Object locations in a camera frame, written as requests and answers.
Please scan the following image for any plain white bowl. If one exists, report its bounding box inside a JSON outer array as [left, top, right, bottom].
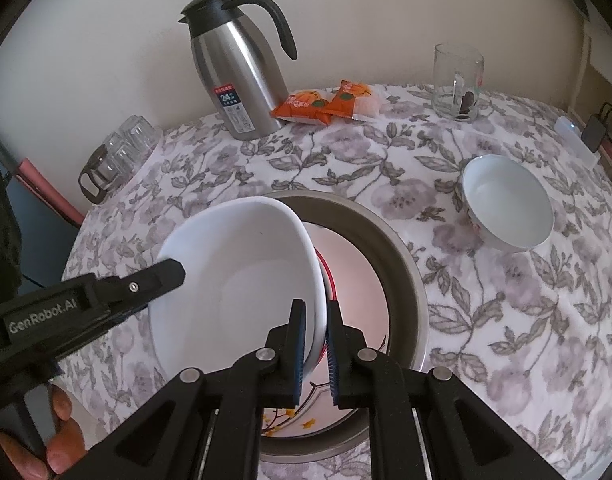
[[148, 197, 329, 391]]

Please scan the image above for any black power bank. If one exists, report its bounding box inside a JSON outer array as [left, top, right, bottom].
[[582, 114, 609, 153]]

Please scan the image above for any person's left hand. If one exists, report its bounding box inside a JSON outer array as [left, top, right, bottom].
[[0, 384, 89, 480]]

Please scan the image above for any small floral white bowl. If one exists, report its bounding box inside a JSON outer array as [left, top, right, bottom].
[[460, 155, 555, 253]]

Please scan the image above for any dark cabinet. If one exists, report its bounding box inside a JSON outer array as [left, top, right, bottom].
[[0, 155, 82, 311]]

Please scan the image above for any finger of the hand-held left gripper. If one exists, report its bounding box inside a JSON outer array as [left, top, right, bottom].
[[92, 258, 187, 319]]

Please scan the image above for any beige wooden frame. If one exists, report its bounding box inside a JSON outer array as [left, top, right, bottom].
[[570, 10, 612, 181]]

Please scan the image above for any glass pitcher with black handle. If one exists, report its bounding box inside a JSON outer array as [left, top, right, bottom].
[[77, 142, 119, 205]]

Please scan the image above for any clear glass mug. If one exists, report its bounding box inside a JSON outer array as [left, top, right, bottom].
[[432, 43, 485, 122]]

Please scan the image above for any stainless steel thermos jug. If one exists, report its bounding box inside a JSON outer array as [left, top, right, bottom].
[[178, 0, 299, 142]]

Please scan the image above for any white plastic box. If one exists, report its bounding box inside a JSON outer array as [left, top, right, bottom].
[[556, 116, 599, 163]]

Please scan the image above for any clear drinking glass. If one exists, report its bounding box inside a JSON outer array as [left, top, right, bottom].
[[120, 115, 154, 153], [103, 132, 129, 158], [113, 145, 143, 177]]

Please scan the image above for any white plate with black rim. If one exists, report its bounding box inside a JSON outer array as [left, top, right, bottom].
[[258, 225, 391, 441]]

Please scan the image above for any pink board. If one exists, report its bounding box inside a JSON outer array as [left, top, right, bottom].
[[16, 157, 87, 228]]

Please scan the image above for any metal basin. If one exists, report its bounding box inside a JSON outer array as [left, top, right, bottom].
[[251, 190, 429, 463]]

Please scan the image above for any orange snack packet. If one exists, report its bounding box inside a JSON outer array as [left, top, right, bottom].
[[271, 89, 337, 126], [328, 80, 381, 122]]

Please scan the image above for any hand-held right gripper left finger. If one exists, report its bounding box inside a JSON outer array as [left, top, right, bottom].
[[86, 299, 307, 480]]

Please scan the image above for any floral tablecloth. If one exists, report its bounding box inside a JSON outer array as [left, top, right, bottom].
[[61, 82, 612, 480]]

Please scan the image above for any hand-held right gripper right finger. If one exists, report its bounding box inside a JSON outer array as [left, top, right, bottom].
[[325, 299, 556, 480]]

